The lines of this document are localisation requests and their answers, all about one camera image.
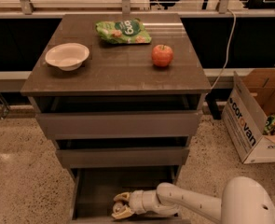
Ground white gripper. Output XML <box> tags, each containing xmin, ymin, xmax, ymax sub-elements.
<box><xmin>112</xmin><ymin>190</ymin><xmax>158</xmax><ymax>219</ymax></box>

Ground orange soda can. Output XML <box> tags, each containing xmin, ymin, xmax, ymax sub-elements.
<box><xmin>113</xmin><ymin>201</ymin><xmax>125</xmax><ymax>214</ymax></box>

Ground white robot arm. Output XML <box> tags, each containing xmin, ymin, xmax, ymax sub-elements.
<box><xmin>112</xmin><ymin>176</ymin><xmax>275</xmax><ymax>224</ymax></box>

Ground grey bottom drawer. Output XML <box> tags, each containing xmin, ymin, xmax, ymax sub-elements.
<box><xmin>68</xmin><ymin>166</ymin><xmax>182</xmax><ymax>224</ymax></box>

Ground grey drawer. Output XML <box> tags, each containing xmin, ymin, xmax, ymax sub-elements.
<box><xmin>68</xmin><ymin>166</ymin><xmax>182</xmax><ymax>224</ymax></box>
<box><xmin>37</xmin><ymin>94</ymin><xmax>203</xmax><ymax>140</ymax></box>
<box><xmin>56</xmin><ymin>137</ymin><xmax>188</xmax><ymax>168</ymax></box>

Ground grey middle drawer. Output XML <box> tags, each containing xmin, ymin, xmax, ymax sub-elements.
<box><xmin>56</xmin><ymin>137</ymin><xmax>188</xmax><ymax>168</ymax></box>

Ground grey drawer cabinet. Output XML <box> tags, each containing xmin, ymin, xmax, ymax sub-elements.
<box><xmin>20</xmin><ymin>12</ymin><xmax>213</xmax><ymax>224</ymax></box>

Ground grey top drawer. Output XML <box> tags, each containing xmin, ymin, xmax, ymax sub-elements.
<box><xmin>37</xmin><ymin>94</ymin><xmax>203</xmax><ymax>140</ymax></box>

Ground red apple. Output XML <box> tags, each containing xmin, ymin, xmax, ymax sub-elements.
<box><xmin>151</xmin><ymin>45</ymin><xmax>173</xmax><ymax>67</ymax></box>

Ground white bowl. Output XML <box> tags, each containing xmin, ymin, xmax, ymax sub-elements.
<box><xmin>45</xmin><ymin>43</ymin><xmax>89</xmax><ymax>71</ymax></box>

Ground green item in box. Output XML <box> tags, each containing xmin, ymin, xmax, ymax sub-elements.
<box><xmin>264</xmin><ymin>114</ymin><xmax>275</xmax><ymax>135</ymax></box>

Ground corovan cardboard box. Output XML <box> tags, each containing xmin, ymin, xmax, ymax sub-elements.
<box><xmin>222</xmin><ymin>68</ymin><xmax>275</xmax><ymax>164</ymax></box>

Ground green snack bag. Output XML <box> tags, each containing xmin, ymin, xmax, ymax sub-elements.
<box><xmin>95</xmin><ymin>19</ymin><xmax>152</xmax><ymax>44</ymax></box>

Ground metal railing frame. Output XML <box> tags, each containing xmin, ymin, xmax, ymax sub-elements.
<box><xmin>0</xmin><ymin>0</ymin><xmax>275</xmax><ymax>18</ymax></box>

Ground white cable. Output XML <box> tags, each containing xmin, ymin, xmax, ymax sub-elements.
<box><xmin>210</xmin><ymin>8</ymin><xmax>238</xmax><ymax>91</ymax></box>

